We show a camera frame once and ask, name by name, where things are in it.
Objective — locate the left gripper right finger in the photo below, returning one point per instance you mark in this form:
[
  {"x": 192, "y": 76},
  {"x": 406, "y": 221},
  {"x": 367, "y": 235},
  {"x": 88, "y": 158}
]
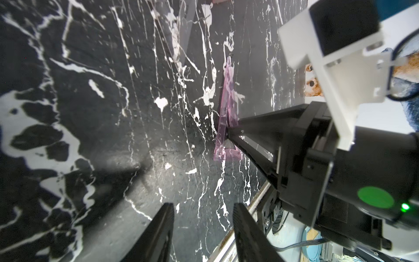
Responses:
[{"x": 251, "y": 244}]

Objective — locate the dark triangle ruler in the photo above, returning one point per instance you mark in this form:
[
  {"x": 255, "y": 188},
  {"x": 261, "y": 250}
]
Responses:
[{"x": 185, "y": 21}]

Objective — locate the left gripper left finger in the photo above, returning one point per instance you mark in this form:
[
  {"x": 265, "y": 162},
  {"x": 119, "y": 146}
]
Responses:
[{"x": 155, "y": 242}]

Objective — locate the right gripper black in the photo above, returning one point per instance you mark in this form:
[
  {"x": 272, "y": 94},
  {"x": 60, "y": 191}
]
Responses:
[{"x": 309, "y": 147}]

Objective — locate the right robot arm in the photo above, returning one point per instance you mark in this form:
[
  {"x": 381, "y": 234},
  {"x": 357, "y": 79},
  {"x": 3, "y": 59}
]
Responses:
[{"x": 349, "y": 196}]

